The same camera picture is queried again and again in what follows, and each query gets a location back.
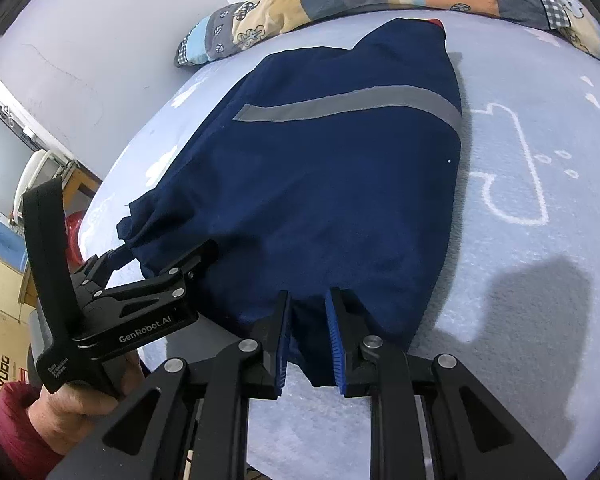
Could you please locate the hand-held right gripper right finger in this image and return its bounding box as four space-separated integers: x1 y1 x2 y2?
325 287 568 480

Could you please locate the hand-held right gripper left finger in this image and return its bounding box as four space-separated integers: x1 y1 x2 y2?
45 290 293 480

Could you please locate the person's left hand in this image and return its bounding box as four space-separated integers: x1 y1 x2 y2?
27 351 148 431

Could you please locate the navy jacket with grey stripe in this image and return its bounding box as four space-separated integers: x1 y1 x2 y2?
116 16 464 389

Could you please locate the light blue printed bed sheet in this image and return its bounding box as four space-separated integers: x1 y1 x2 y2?
77 7 600 480

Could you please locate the red plastic stool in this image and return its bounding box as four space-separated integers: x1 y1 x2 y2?
64 211 87 267

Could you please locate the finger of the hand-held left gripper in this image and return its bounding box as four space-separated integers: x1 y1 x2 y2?
100 238 219 322
71 244 132 297

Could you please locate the person's left forearm red sleeve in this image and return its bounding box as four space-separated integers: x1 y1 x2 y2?
0 380 70 480

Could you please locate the cardboard box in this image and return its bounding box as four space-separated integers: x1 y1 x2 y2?
0 307 37 405

